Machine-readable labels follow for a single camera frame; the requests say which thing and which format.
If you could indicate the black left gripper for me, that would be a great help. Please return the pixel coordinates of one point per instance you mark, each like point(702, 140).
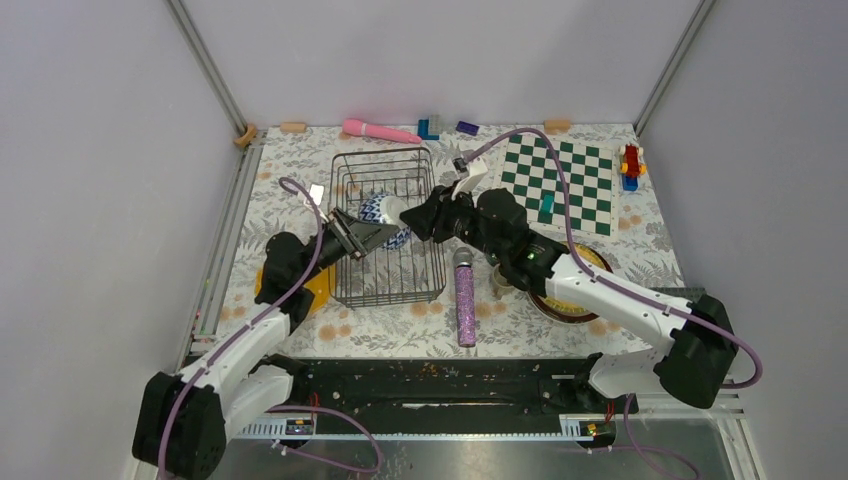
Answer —
point(360, 237)

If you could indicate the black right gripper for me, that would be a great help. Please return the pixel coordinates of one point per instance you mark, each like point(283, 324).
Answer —
point(429, 216)

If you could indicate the blue white patterned bowl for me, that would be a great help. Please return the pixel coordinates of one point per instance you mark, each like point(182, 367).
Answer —
point(383, 208)

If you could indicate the purple glitter microphone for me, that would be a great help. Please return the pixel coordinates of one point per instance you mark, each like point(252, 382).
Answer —
point(464, 297)

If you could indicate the yellow polka dot plate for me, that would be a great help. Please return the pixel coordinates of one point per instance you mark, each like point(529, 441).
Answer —
point(321, 286)

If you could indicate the small beige cup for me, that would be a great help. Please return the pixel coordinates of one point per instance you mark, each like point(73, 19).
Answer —
point(499, 284)

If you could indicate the black glossy plate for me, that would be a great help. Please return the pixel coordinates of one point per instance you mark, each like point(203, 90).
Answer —
point(570, 316)

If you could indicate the green woven bamboo plate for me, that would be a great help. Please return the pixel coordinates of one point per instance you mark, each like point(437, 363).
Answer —
point(570, 306)

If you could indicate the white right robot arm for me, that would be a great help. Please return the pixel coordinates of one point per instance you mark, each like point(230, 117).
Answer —
point(689, 349)

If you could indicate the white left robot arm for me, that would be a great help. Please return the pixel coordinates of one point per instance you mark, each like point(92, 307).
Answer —
point(238, 344)

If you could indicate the floral table mat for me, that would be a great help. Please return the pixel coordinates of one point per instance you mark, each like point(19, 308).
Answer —
point(510, 326)

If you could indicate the blue grey toy bricks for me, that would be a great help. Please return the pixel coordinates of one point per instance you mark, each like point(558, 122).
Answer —
point(429, 128)

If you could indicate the purple toy brick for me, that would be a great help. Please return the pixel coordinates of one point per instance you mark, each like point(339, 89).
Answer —
point(467, 128)

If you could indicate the pink toy microphone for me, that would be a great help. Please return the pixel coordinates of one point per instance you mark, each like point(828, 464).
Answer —
point(358, 128)

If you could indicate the green white chessboard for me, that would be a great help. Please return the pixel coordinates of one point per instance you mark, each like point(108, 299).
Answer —
point(527, 171)

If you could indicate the teal block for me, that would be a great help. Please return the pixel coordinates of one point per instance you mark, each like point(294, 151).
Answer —
point(545, 214)

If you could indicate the left wooden block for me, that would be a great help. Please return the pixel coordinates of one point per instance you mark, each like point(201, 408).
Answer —
point(293, 127)

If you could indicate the corner wooden block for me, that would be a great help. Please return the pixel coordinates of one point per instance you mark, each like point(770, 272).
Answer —
point(247, 137)

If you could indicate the right wooden block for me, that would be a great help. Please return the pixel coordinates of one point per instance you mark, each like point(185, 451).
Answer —
point(556, 126)

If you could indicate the red yellow blue toy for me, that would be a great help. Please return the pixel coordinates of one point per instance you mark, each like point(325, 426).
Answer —
point(631, 166)

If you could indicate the grey lego baseplate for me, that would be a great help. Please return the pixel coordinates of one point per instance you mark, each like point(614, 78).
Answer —
point(692, 293)

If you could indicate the grey wire dish rack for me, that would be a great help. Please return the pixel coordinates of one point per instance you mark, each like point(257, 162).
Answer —
point(417, 271)

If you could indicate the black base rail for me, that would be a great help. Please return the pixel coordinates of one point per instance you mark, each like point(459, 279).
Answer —
point(420, 399)

